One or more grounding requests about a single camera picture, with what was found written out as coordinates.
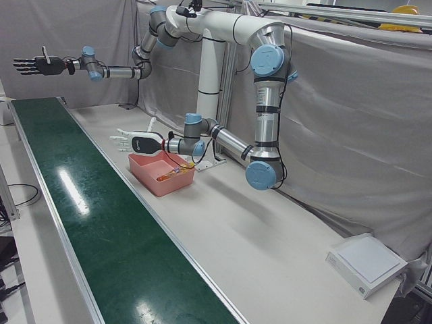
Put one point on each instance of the white flat box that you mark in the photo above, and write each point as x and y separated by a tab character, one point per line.
368	263

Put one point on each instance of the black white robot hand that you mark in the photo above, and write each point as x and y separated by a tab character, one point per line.
47	65
143	143

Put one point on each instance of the yellow hard hat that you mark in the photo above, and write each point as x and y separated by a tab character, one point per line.
406	9
401	27

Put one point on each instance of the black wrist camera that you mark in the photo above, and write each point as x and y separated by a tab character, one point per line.
71	67
171	135

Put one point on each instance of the white conveyor control box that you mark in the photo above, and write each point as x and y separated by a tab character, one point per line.
5	111

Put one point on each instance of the black stand mounted camera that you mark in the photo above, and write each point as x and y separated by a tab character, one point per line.
187	10

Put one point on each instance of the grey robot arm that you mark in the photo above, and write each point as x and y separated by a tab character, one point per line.
266	111
118	72

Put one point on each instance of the green conveyor belt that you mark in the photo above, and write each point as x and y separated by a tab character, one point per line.
111	219

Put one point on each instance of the orange juice bottle yellow cap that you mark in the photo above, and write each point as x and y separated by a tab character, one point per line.
172	173

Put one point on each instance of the aluminium table leg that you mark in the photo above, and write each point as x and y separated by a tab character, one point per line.
10	202

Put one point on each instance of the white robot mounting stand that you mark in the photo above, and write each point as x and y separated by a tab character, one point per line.
212	84

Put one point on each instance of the pink plastic basket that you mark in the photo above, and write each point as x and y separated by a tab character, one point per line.
158	175

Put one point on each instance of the grey backdrop curtain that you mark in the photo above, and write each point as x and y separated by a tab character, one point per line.
354	135

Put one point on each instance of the aluminium upright profile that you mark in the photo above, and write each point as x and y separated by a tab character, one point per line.
226	84

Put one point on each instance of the aluminium cage frame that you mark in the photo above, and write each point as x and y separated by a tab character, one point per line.
337	11

